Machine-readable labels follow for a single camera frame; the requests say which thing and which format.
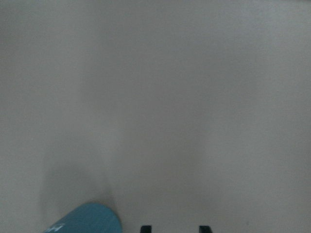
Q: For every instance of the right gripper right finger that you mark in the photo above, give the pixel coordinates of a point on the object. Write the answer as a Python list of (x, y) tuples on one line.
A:
[(204, 229)]

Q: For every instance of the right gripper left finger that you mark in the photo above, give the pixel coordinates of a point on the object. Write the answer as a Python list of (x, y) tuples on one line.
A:
[(146, 229)]

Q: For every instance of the blue mug with yellow interior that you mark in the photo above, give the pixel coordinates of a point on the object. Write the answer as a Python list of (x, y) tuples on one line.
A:
[(88, 218)]

